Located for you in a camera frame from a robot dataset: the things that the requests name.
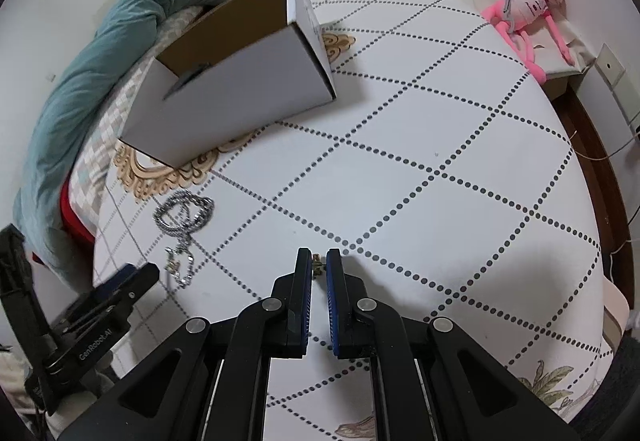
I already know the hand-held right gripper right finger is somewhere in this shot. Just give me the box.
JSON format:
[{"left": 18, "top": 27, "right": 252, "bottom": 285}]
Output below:
[{"left": 325, "top": 247, "right": 581, "bottom": 441}]

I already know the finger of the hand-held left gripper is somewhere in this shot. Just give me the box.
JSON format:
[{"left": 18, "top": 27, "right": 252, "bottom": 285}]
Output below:
[{"left": 90, "top": 262, "right": 161, "bottom": 322}]

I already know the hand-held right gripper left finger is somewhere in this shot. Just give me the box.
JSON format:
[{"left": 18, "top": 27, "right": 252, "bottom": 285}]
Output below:
[{"left": 57, "top": 247, "right": 313, "bottom": 441}]

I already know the thin silver chain necklace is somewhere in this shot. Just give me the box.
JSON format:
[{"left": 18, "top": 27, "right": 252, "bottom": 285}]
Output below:
[{"left": 165, "top": 238, "right": 197, "bottom": 288}]

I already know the chunky silver chain bracelet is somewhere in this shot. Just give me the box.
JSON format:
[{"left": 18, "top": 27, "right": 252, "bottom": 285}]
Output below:
[{"left": 152, "top": 190, "right": 216, "bottom": 242}]

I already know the white cardboard box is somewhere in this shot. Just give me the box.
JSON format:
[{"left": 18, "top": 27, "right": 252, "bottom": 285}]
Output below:
[{"left": 117, "top": 0, "right": 337, "bottom": 169}]

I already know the red bed cloth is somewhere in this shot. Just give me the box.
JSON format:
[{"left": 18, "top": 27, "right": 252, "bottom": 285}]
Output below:
[{"left": 30, "top": 184, "right": 96, "bottom": 267}]

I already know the grey checkered bed sheet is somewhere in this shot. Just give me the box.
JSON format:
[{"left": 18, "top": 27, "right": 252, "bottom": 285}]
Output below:
[{"left": 67, "top": 4, "right": 206, "bottom": 242}]

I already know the light blue duvet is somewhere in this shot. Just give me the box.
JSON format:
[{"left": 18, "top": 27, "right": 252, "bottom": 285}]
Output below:
[{"left": 12, "top": 0, "right": 258, "bottom": 287}]

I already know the white diamond-pattern tablecloth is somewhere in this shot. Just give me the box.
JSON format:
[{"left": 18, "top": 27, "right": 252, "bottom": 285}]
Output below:
[{"left": 92, "top": 0, "right": 616, "bottom": 441}]

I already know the white plastic chair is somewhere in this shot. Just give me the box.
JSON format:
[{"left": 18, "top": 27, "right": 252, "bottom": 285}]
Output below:
[{"left": 600, "top": 276, "right": 630, "bottom": 357}]

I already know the white storage box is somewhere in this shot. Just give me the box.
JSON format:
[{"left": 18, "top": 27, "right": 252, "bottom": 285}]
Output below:
[{"left": 542, "top": 71, "right": 586, "bottom": 101}]

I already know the pink plush toy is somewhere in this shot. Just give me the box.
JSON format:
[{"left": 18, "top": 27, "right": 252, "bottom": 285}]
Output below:
[{"left": 482, "top": 0, "right": 576, "bottom": 84}]

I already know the beige cable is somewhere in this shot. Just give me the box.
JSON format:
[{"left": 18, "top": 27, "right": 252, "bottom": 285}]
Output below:
[{"left": 565, "top": 126, "right": 640, "bottom": 162}]

